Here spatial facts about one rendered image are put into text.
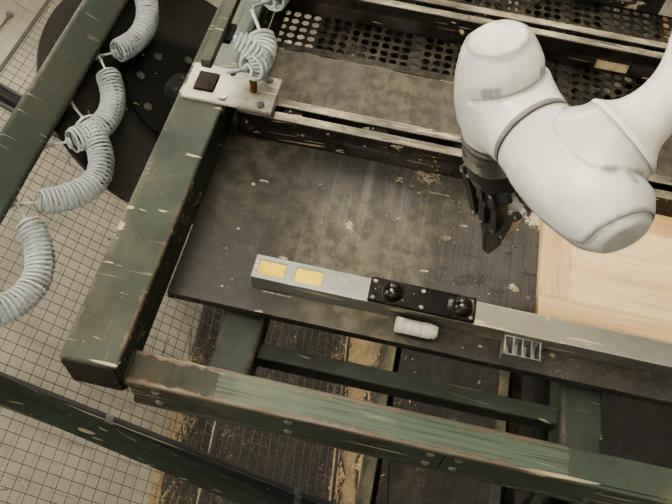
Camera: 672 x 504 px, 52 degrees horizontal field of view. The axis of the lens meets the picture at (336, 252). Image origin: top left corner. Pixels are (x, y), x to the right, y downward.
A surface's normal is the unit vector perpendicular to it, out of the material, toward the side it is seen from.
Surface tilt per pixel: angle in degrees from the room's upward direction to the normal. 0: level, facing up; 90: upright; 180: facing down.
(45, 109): 90
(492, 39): 36
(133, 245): 57
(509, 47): 45
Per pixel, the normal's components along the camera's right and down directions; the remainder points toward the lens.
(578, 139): -0.42, -0.37
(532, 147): -0.65, -0.20
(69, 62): 0.59, -0.32
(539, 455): 0.07, -0.53
